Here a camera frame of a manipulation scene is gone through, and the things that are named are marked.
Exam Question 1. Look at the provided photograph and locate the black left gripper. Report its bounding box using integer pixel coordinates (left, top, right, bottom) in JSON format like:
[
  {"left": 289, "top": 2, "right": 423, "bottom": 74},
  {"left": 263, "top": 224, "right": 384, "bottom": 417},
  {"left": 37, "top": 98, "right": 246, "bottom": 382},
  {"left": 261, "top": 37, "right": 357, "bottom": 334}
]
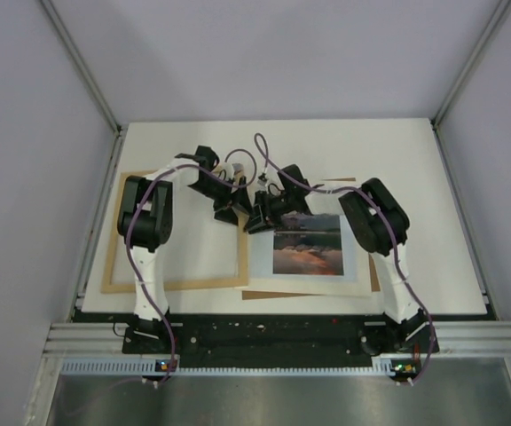
[{"left": 189, "top": 177, "right": 255, "bottom": 226}]

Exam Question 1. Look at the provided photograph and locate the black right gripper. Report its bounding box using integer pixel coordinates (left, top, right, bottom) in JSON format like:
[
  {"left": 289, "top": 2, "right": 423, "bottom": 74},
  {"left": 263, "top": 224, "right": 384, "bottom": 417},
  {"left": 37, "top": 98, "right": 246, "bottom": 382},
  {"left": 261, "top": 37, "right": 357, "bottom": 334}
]
[{"left": 244, "top": 191, "right": 295, "bottom": 236}]

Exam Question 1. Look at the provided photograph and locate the cream photo mat board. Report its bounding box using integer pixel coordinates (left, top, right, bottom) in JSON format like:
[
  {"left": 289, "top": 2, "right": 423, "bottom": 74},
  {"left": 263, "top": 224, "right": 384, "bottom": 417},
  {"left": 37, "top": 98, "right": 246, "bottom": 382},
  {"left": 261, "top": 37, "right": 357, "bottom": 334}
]
[{"left": 245, "top": 182, "right": 372, "bottom": 297}]

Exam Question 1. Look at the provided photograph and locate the sunset landscape photo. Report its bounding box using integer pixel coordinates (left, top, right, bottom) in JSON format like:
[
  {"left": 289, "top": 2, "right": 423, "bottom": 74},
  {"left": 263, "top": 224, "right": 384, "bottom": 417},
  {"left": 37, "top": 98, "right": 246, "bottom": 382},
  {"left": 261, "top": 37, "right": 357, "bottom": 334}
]
[{"left": 272, "top": 213, "right": 344, "bottom": 276}]

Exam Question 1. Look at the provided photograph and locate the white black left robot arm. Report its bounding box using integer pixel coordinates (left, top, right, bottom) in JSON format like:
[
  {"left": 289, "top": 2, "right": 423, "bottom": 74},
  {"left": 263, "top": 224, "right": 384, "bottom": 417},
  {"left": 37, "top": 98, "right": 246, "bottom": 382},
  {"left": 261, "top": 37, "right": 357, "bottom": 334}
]
[{"left": 116, "top": 146, "right": 252, "bottom": 352}]

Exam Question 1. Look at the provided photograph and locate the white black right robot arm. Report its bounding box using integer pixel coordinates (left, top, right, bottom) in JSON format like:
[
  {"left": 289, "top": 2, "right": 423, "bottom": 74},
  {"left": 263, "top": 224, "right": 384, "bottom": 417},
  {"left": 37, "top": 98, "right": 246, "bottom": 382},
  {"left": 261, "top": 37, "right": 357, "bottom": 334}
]
[{"left": 244, "top": 164, "right": 436, "bottom": 354}]

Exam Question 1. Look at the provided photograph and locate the brown hardboard backing panel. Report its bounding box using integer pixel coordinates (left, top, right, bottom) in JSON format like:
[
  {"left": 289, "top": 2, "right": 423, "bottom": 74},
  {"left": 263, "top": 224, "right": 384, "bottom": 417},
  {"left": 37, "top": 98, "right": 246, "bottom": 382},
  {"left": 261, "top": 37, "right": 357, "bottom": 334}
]
[{"left": 241, "top": 177, "right": 381, "bottom": 302}]

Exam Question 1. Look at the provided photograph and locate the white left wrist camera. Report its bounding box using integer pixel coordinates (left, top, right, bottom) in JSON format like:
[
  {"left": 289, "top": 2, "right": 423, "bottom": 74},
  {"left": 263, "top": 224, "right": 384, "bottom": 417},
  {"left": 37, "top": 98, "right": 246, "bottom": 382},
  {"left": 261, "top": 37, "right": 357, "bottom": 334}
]
[{"left": 216, "top": 162, "right": 244, "bottom": 183}]

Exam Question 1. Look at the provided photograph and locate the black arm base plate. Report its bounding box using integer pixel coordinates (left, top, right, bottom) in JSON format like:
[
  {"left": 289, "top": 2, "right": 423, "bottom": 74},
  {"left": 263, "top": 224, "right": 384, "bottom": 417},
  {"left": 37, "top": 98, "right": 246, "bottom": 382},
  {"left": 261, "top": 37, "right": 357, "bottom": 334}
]
[{"left": 122, "top": 312, "right": 439, "bottom": 364}]

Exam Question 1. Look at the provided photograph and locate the aluminium left table rail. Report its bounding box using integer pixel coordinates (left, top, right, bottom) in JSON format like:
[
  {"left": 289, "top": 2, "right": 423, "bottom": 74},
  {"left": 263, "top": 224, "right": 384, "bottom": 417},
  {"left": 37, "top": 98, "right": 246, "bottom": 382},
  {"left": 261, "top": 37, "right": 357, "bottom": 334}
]
[{"left": 65, "top": 127, "right": 127, "bottom": 322}]

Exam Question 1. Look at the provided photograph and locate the aluminium table rail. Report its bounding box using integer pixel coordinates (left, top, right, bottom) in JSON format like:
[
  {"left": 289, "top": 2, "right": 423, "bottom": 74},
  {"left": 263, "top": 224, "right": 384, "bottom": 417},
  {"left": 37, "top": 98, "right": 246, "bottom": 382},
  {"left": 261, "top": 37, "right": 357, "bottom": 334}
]
[
  {"left": 429, "top": 120, "right": 501, "bottom": 320},
  {"left": 65, "top": 127, "right": 127, "bottom": 322}
]

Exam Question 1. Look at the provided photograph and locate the white slotted cable duct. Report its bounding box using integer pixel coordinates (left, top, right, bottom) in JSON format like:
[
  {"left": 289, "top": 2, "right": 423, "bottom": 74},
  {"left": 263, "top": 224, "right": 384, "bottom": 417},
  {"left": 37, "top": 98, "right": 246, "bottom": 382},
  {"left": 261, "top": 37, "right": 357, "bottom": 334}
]
[{"left": 60, "top": 356, "right": 421, "bottom": 378}]

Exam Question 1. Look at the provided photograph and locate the aluminium front rail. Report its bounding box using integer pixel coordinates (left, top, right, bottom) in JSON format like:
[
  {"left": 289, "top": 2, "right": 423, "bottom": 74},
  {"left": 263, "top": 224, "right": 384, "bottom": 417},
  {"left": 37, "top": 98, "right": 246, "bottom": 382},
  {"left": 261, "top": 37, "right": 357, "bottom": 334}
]
[{"left": 43, "top": 321, "right": 511, "bottom": 358}]

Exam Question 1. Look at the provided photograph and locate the aluminium left corner post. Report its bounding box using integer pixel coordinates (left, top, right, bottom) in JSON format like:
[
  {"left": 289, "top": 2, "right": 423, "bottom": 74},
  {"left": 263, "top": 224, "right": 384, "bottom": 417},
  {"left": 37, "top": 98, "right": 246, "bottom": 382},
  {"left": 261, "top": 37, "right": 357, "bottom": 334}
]
[{"left": 37, "top": 0, "right": 122, "bottom": 134}]

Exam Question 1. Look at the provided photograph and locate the aluminium corner post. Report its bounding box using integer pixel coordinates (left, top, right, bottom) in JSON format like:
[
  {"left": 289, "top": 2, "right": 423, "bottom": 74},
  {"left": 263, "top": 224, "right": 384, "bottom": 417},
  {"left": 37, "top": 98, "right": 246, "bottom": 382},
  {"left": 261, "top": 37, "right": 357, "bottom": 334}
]
[
  {"left": 37, "top": 0, "right": 122, "bottom": 134},
  {"left": 430, "top": 0, "right": 511, "bottom": 129}
]

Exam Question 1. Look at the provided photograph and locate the aluminium right table rail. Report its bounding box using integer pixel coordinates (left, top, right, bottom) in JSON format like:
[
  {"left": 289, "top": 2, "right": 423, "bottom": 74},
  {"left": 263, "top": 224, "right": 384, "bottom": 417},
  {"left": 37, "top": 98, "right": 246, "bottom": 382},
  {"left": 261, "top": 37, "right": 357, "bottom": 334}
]
[{"left": 429, "top": 120, "right": 501, "bottom": 320}]

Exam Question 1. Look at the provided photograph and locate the aluminium right corner post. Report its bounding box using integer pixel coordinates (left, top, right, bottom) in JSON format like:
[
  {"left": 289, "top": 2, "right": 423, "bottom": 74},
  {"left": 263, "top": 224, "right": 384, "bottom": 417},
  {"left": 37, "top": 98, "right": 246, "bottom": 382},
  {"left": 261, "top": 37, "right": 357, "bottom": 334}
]
[{"left": 430, "top": 0, "right": 511, "bottom": 129}]

